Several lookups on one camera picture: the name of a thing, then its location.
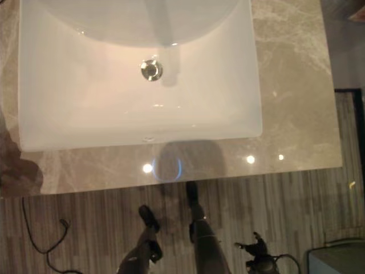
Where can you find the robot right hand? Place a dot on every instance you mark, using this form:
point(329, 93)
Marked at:
point(256, 247)

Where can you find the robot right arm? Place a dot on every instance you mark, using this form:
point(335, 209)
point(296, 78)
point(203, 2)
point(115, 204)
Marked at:
point(263, 266)

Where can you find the chrome sink drain stopper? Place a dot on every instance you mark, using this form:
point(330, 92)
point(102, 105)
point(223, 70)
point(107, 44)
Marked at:
point(151, 69)

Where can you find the white ceramic sink basin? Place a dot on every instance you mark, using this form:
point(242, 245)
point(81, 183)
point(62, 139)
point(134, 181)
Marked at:
point(85, 94)

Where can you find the dark brown towel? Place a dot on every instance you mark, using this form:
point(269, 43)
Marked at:
point(14, 168)

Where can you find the grey blue box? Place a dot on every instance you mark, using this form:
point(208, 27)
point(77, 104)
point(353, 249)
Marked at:
point(338, 257)

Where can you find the chrome faucet spout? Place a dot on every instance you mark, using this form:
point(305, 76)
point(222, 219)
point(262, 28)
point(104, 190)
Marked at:
point(166, 20)

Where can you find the brown wooden object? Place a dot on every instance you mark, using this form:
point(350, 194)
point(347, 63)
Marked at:
point(357, 10)

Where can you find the black door frame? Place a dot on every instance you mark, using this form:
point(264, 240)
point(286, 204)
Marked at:
point(357, 98)

